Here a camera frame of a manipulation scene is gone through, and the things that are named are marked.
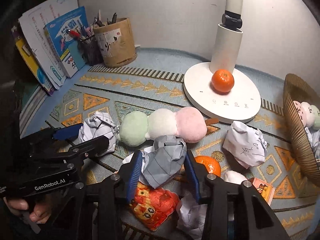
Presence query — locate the plain dango plush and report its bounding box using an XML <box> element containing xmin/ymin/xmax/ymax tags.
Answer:
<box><xmin>119</xmin><ymin>107</ymin><xmax>219</xmax><ymax>147</ymax></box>

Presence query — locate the white and blue plush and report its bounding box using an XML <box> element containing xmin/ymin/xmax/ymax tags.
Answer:
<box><xmin>221</xmin><ymin>170</ymin><xmax>248</xmax><ymax>184</ymax></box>

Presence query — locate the white paper booklet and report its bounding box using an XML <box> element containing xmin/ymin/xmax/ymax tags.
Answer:
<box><xmin>18</xmin><ymin>0</ymin><xmax>79</xmax><ymax>90</ymax></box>

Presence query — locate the yellow book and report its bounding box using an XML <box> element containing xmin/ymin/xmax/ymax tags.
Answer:
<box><xmin>11</xmin><ymin>26</ymin><xmax>54</xmax><ymax>96</ymax></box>

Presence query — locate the cardboard pen holder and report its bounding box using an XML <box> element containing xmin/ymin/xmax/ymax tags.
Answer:
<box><xmin>93</xmin><ymin>17</ymin><xmax>137</xmax><ymax>68</ymax></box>

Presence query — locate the red orange snack bag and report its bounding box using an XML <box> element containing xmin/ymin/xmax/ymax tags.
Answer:
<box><xmin>129</xmin><ymin>182</ymin><xmax>180</xmax><ymax>231</ymax></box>

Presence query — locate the white desk lamp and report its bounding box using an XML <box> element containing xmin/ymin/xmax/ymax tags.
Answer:
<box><xmin>183</xmin><ymin>0</ymin><xmax>262</xmax><ymax>124</ymax></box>

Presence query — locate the black mesh pen holder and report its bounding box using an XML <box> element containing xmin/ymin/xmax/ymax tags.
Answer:
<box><xmin>77</xmin><ymin>35</ymin><xmax>103</xmax><ymax>66</ymax></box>

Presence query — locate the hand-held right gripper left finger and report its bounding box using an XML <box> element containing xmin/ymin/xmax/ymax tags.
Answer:
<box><xmin>72</xmin><ymin>150</ymin><xmax>144</xmax><ymax>240</ymax></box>

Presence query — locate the person's left hand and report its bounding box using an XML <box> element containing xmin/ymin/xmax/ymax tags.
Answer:
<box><xmin>4</xmin><ymin>197</ymin><xmax>54</xmax><ymax>224</ymax></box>

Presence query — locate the mandarin orange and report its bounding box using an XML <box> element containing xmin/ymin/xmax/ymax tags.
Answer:
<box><xmin>211</xmin><ymin>69</ymin><xmax>235</xmax><ymax>94</ymax></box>
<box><xmin>194</xmin><ymin>155</ymin><xmax>222</xmax><ymax>178</ymax></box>

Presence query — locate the bunch of dark pens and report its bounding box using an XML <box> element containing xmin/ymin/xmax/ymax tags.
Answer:
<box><xmin>91</xmin><ymin>9</ymin><xmax>118</xmax><ymax>28</ymax></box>

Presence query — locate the bunch of coloured pens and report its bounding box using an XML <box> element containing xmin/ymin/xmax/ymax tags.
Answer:
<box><xmin>65</xmin><ymin>26</ymin><xmax>94</xmax><ymax>40</ymax></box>

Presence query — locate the pink box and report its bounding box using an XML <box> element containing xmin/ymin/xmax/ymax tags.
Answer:
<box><xmin>249</xmin><ymin>177</ymin><xmax>275</xmax><ymax>204</ymax></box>

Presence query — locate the paper ball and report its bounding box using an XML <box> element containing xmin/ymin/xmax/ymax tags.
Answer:
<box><xmin>304</xmin><ymin>126</ymin><xmax>320</xmax><ymax>159</ymax></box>
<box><xmin>222</xmin><ymin>120</ymin><xmax>268</xmax><ymax>169</ymax></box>
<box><xmin>141</xmin><ymin>135</ymin><xmax>187</xmax><ymax>189</ymax></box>
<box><xmin>78</xmin><ymin>112</ymin><xmax>117</xmax><ymax>153</ymax></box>
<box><xmin>176</xmin><ymin>192</ymin><xmax>208</xmax><ymax>240</ymax></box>

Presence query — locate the patterned table mat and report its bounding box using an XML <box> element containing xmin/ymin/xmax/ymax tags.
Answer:
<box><xmin>19</xmin><ymin>47</ymin><xmax>320</xmax><ymax>240</ymax></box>

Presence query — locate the amber glass bowl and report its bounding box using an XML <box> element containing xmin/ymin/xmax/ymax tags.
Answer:
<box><xmin>283</xmin><ymin>73</ymin><xmax>320</xmax><ymax>183</ymax></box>

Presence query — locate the dango plush with faces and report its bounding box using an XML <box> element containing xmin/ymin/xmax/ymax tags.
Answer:
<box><xmin>292</xmin><ymin>100</ymin><xmax>320</xmax><ymax>128</ymax></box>

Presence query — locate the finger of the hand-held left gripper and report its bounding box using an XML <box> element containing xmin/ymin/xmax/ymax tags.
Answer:
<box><xmin>24</xmin><ymin>123</ymin><xmax>84</xmax><ymax>153</ymax></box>
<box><xmin>30</xmin><ymin>135</ymin><xmax>110</xmax><ymax>171</ymax></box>

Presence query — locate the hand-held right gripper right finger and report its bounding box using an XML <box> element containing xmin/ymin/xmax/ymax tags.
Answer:
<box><xmin>184</xmin><ymin>149</ymin><xmax>292</xmax><ymax>240</ymax></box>

